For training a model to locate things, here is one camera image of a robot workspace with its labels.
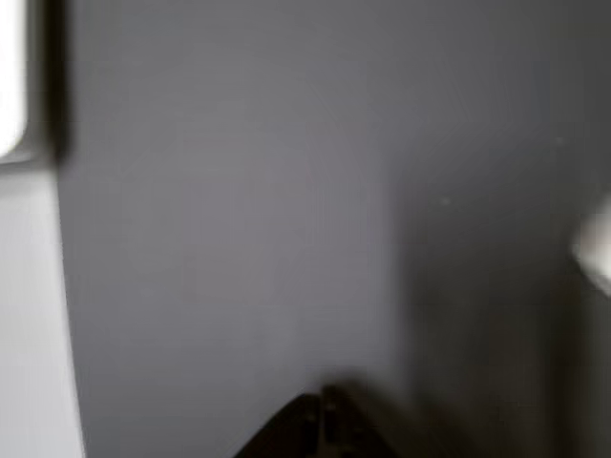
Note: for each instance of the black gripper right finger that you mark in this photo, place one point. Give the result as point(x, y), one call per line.
point(353, 429)

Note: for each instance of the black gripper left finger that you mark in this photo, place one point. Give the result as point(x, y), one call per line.
point(293, 429)

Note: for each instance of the white small object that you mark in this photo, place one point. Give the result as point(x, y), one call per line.
point(596, 243)

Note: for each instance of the white rounded flat device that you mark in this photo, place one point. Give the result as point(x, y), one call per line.
point(12, 71)

